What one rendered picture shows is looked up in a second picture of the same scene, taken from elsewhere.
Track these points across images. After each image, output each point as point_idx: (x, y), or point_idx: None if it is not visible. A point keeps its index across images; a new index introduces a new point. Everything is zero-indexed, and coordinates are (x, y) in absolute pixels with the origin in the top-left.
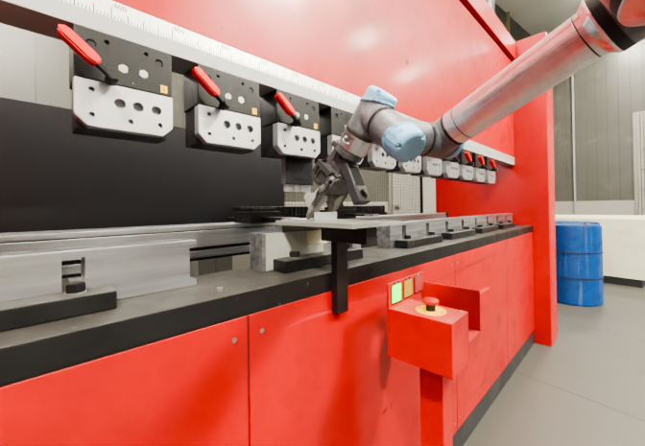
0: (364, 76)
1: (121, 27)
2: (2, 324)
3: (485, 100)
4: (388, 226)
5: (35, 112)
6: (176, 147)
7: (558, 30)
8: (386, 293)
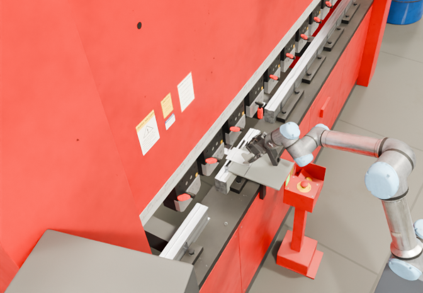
0: (265, 46)
1: (183, 171)
2: None
3: (340, 148)
4: (272, 112)
5: None
6: None
7: (369, 147)
8: None
